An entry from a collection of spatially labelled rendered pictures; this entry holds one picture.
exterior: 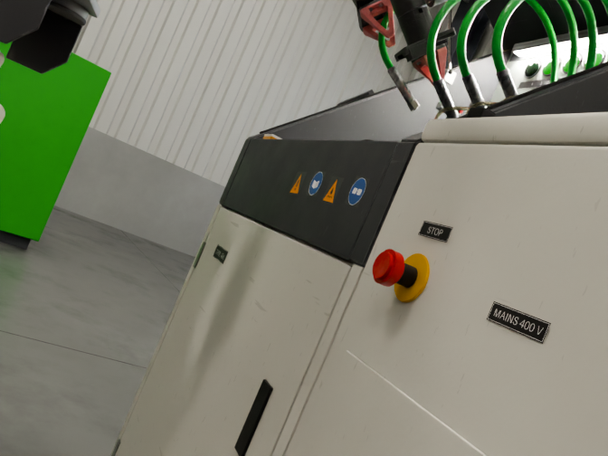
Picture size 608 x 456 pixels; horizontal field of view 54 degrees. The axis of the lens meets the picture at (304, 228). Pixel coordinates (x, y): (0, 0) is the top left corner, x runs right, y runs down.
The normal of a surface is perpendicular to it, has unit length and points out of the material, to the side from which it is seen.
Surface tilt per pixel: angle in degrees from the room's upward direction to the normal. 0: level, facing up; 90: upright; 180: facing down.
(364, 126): 90
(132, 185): 90
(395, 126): 90
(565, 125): 90
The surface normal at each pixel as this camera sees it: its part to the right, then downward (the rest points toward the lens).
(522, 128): -0.84, -0.36
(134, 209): 0.44, 0.18
